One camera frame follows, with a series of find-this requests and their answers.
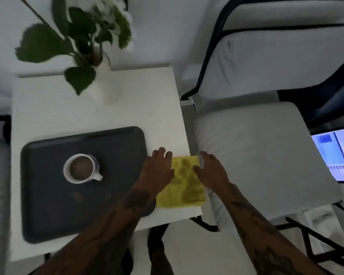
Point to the person's right hand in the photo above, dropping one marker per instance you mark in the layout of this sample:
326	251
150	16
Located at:
212	174

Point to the person's left hand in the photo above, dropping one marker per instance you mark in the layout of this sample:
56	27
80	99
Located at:
156	171

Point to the yellow stained cloth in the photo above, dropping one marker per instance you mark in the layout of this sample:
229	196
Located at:
184	184

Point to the dark grey tray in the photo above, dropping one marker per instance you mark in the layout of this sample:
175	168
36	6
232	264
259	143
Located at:
117	146

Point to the white blue-patterned coffee cup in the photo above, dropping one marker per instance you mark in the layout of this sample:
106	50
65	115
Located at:
80	168

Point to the person's right forearm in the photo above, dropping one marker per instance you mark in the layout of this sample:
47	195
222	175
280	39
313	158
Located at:
258	234

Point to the person's left forearm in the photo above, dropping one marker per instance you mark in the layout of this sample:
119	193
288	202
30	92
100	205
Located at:
111	229

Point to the person's left leg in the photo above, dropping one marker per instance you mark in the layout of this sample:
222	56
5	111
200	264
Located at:
162	263

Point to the black left sock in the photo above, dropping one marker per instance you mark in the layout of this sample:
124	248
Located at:
157	236

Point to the right grey cushioned chair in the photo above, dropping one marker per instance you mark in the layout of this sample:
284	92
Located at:
187	96

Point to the laptop with lit screen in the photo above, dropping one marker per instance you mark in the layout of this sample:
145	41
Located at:
335	154

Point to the light grey back cushion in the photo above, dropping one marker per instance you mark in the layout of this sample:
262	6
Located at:
275	60

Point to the dark blue garment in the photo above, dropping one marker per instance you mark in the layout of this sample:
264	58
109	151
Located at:
326	97

